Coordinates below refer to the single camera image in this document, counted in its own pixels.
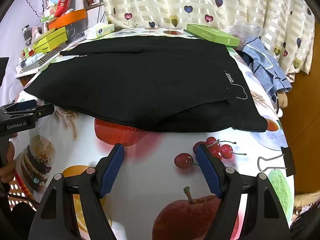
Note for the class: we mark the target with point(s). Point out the person's dark clothing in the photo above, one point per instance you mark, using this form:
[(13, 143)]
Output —
[(23, 220)]

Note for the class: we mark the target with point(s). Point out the person's left hand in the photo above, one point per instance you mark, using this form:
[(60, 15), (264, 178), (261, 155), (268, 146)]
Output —
[(8, 171)]

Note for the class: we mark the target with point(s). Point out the blue striped garment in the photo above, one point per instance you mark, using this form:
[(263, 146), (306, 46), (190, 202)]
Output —
[(265, 65)]

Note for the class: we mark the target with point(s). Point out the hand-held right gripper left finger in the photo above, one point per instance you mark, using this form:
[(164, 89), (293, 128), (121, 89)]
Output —
[(111, 175)]

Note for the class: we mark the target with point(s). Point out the wooden cabinet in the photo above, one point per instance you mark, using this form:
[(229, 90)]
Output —
[(303, 130)]

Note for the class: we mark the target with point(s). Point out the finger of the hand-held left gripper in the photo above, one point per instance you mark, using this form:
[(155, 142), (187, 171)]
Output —
[(26, 105), (37, 111)]

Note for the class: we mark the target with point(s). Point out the cream heart patterned curtain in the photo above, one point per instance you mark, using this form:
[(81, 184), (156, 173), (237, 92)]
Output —
[(200, 0)]

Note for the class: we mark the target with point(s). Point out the clear plastic bag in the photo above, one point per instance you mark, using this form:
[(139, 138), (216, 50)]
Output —
[(243, 28)]

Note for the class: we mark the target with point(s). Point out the black pants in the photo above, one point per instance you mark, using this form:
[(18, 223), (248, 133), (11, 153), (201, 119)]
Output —
[(137, 80)]

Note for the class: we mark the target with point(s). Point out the pink white bottle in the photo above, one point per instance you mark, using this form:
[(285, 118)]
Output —
[(37, 31)]

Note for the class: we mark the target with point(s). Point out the perforated plastic stool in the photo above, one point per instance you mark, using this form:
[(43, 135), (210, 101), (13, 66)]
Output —
[(27, 190)]

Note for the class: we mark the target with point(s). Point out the black binder clip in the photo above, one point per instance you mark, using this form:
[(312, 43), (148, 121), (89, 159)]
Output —
[(288, 160)]

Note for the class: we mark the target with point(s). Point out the white tissue pack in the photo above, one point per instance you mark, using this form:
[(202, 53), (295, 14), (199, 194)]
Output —
[(98, 31)]

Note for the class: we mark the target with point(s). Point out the flat green box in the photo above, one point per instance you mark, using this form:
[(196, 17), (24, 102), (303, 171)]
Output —
[(212, 33)]

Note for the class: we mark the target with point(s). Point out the dark jar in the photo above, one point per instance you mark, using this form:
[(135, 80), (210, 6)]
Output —
[(27, 36)]

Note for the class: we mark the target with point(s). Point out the black white striped tray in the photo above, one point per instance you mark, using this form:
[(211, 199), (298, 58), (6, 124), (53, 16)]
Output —
[(42, 60)]

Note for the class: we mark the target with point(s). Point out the dark grey box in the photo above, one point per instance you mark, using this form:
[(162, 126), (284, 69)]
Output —
[(77, 33)]

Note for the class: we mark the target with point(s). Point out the yellow green box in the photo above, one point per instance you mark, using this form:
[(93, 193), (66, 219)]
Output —
[(50, 40)]

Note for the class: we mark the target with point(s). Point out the dark navy garment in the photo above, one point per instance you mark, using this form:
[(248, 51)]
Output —
[(243, 58)]

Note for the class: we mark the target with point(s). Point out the fruit printed tablecloth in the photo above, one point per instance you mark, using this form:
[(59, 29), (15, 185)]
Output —
[(162, 152)]

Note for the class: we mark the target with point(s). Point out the orange box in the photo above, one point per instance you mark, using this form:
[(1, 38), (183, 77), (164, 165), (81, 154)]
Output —
[(67, 20)]

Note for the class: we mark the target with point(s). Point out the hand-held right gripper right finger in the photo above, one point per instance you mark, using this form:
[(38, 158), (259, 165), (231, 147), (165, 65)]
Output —
[(210, 172)]

